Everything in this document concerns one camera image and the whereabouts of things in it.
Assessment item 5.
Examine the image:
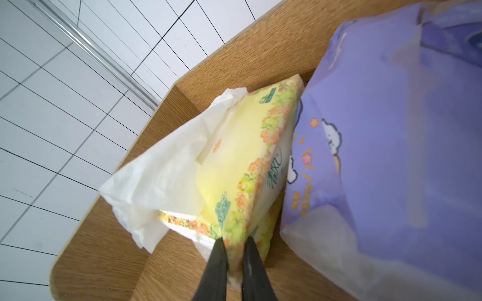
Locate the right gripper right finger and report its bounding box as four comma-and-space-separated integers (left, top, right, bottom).
242, 236, 278, 301

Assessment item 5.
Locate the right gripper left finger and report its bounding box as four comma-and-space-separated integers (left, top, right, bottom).
192, 238, 228, 301

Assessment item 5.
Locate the yellow floral tissue pack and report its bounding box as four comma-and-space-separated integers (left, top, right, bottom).
100, 75, 305, 287

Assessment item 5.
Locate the purple tissue pack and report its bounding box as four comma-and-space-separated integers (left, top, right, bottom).
281, 1, 481, 300

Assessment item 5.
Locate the wooden three-tier shelf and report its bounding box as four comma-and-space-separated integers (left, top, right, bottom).
49, 0, 482, 301

